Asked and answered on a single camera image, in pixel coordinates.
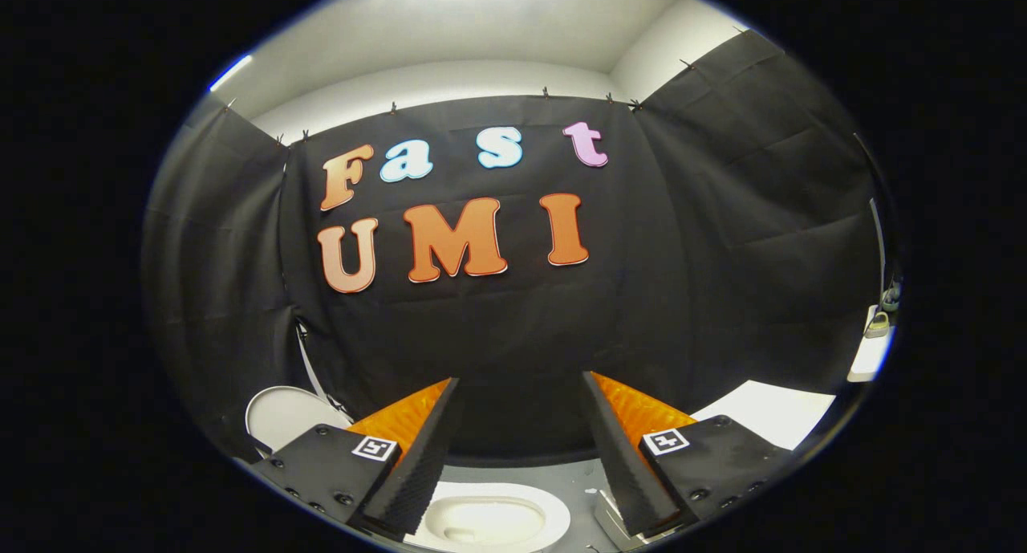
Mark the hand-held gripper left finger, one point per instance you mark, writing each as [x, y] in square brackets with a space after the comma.
[405, 489]

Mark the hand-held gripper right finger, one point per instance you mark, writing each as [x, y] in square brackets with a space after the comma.
[630, 481]

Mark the white toilet lid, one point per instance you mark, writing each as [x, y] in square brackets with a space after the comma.
[289, 416]

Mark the white toilet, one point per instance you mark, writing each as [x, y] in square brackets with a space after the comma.
[489, 521]

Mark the white drawer cabinet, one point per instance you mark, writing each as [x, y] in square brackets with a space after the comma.
[770, 412]

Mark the white stand pole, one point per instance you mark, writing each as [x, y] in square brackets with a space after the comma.
[309, 360]

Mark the black backdrop cloth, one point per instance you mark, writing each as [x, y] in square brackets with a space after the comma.
[521, 336]

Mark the white side table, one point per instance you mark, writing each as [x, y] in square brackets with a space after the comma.
[868, 360]

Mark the grey green rounded object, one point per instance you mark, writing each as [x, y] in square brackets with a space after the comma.
[877, 327]

